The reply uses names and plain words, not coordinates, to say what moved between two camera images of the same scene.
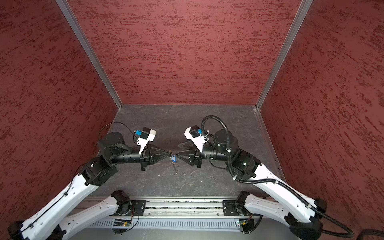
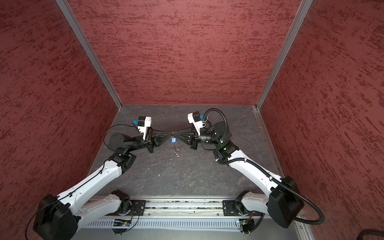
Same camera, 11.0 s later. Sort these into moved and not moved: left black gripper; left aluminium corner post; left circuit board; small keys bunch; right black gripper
Moved: left black gripper; right black gripper; small keys bunch
Not moved: left aluminium corner post; left circuit board
